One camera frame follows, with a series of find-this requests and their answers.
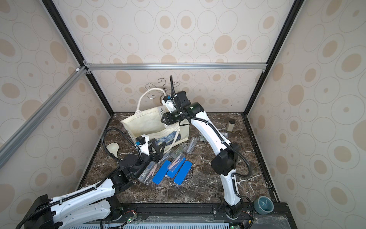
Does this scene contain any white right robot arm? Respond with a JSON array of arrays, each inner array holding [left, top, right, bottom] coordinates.
[[161, 91, 240, 208]]

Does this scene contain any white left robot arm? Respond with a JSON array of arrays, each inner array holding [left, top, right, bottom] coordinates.
[[16, 154, 153, 229]]

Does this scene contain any clear compass case far left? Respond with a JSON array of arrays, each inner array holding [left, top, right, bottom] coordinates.
[[138, 161, 160, 185]]

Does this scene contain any starry night canvas bag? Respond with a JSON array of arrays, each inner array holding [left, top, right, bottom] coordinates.
[[121, 88, 189, 153]]

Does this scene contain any clear case pink compass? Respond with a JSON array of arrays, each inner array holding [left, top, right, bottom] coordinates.
[[168, 153, 185, 172]]

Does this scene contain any silver metal hook stand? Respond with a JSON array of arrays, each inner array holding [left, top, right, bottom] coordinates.
[[143, 77, 171, 100]]

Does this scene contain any small jar black lid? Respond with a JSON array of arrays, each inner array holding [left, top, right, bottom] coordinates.
[[227, 119, 236, 132]]

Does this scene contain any teal ceramic cup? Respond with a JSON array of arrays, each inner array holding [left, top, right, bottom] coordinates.
[[254, 196, 274, 215]]

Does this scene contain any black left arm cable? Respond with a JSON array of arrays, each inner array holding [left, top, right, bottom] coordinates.
[[15, 127, 144, 229]]

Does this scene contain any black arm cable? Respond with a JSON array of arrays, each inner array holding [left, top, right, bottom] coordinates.
[[170, 75, 252, 229], [15, 127, 144, 229]]

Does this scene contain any horizontal aluminium rail back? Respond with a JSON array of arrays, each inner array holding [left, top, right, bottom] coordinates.
[[86, 62, 267, 71]]

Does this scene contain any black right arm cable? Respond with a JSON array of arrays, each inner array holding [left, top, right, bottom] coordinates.
[[170, 75, 252, 229]]

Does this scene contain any diagonal aluminium rail left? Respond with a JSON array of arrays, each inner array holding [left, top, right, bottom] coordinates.
[[1, 66, 87, 167]]

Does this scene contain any black corner frame post left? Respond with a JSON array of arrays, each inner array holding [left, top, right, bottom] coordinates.
[[42, 0, 114, 116]]

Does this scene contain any black corner frame post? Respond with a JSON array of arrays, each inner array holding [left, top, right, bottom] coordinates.
[[42, 0, 114, 116], [244, 0, 304, 117]]

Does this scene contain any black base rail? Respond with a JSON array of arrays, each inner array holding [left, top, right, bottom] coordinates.
[[53, 201, 296, 229]]

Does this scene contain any black corner frame post right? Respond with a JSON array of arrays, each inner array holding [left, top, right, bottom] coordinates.
[[244, 0, 304, 117]]

